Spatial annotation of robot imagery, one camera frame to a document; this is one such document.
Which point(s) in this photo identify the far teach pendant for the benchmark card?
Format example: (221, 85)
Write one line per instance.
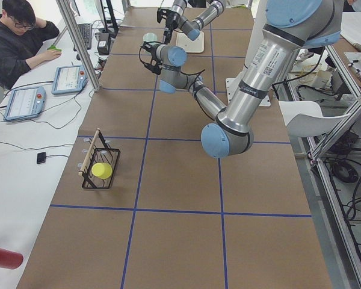
(69, 79)

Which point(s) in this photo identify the aluminium frame post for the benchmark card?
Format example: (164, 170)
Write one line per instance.
(78, 42)

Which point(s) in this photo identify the cream rabbit tray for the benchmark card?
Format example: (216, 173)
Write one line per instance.
(196, 46)

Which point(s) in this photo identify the near teach pendant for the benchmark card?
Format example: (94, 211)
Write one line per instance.
(25, 103)

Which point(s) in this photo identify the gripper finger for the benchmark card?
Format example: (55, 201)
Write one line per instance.
(148, 46)
(167, 36)
(153, 68)

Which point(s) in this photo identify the red bottle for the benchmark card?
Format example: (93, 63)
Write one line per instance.
(10, 259)

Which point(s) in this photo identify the teach pendant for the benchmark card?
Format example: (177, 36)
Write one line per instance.
(25, 103)
(69, 79)

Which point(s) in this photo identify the yellow cup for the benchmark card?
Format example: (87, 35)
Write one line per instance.
(102, 170)

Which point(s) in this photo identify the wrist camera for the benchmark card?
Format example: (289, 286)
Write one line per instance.
(162, 14)

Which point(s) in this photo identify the black wire cup rack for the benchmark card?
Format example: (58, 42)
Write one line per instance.
(99, 151)

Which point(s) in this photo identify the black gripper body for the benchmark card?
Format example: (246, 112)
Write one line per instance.
(152, 56)
(169, 21)

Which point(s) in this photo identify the black keyboard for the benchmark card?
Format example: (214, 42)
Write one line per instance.
(85, 30)

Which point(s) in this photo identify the seated person in black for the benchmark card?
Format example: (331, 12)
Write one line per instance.
(21, 36)

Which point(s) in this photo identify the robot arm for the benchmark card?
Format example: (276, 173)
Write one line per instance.
(290, 26)
(192, 28)

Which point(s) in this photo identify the green cup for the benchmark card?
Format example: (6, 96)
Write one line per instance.
(150, 37)

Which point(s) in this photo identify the small black device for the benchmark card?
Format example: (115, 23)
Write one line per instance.
(41, 158)

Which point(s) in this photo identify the green tool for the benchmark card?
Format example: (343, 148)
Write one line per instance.
(53, 47)

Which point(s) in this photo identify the black power box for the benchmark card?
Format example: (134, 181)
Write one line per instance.
(103, 43)

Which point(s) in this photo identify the white chair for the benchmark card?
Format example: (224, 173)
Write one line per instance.
(305, 119)

